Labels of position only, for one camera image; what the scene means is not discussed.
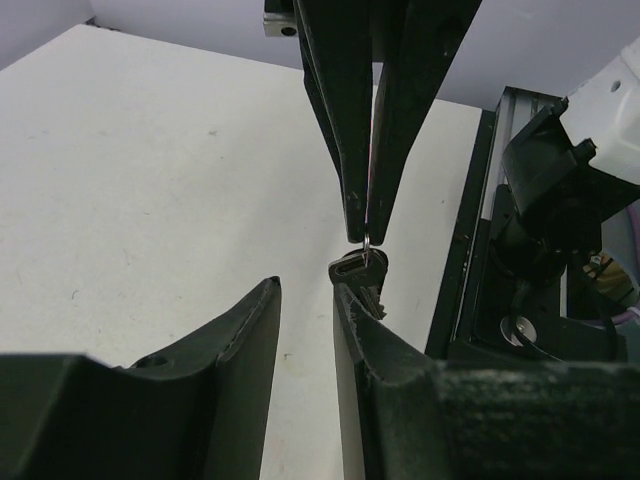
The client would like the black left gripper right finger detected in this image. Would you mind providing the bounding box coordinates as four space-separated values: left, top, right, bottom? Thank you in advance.
333 284 639 479

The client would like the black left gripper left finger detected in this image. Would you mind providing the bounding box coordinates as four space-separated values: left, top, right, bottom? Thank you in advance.
1 277 281 479

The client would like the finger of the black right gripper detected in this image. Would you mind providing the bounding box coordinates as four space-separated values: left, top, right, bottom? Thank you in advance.
293 1 372 243
368 0 481 246

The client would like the silver key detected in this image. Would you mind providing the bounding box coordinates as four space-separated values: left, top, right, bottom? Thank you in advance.
328 248 389 321

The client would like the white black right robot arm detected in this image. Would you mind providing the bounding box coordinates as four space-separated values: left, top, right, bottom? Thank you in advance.
293 1 639 361

